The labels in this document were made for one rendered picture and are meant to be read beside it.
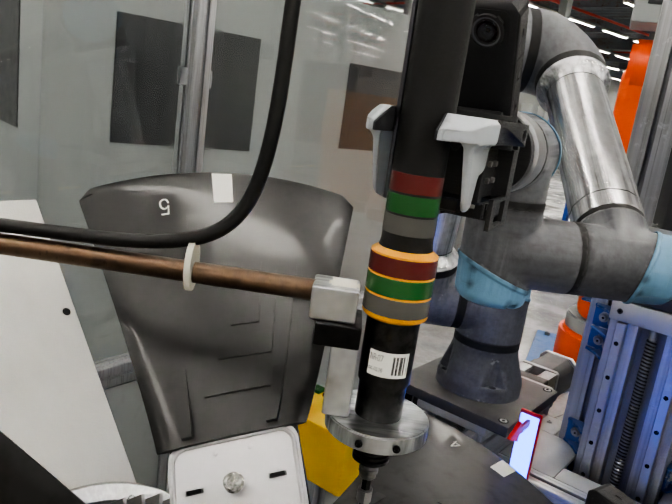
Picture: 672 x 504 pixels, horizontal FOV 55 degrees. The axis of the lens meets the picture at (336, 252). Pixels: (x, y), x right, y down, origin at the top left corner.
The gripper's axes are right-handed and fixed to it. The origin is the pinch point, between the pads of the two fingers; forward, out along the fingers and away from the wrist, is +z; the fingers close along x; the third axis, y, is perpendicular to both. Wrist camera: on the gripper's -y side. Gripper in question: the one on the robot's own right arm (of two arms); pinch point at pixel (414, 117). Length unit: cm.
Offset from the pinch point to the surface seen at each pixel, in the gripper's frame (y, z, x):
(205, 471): 24.7, 4.6, 8.9
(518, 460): 37, -36, -6
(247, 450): 23.2, 2.8, 7.0
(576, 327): 117, -386, 16
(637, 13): -71, -386, 22
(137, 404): 59, -49, 63
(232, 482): 24.4, 4.9, 6.5
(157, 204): 9.8, -3.8, 22.2
